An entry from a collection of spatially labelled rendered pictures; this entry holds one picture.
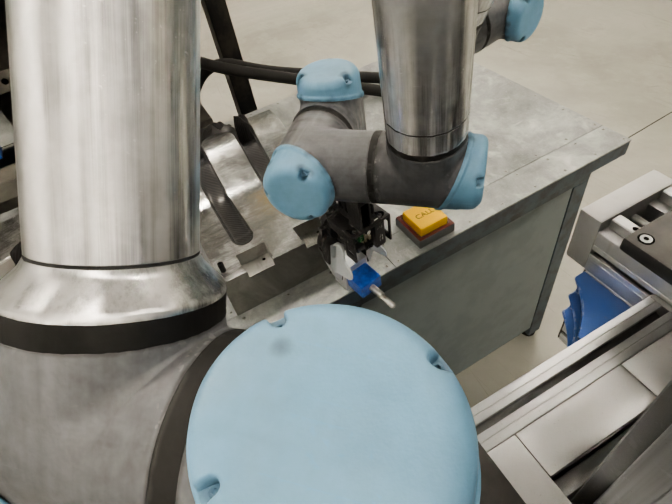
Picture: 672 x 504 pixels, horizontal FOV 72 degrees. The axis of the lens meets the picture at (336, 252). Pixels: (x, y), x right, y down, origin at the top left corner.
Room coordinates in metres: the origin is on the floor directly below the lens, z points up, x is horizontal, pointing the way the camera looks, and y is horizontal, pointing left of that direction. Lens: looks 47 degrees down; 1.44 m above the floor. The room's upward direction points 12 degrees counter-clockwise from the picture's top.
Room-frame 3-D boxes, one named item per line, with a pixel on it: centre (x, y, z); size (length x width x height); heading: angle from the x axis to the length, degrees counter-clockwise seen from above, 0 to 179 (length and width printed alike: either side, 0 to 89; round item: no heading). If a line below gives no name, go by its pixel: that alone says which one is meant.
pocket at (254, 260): (0.54, 0.13, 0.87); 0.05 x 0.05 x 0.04; 21
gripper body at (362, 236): (0.50, -0.04, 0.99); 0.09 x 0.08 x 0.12; 29
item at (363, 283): (0.49, -0.04, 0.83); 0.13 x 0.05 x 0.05; 29
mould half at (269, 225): (0.78, 0.16, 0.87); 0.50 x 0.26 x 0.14; 21
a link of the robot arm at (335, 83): (0.50, -0.03, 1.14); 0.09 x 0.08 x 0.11; 156
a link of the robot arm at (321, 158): (0.41, -0.01, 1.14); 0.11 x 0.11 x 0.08; 66
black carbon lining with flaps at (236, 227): (0.76, 0.16, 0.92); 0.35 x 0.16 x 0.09; 21
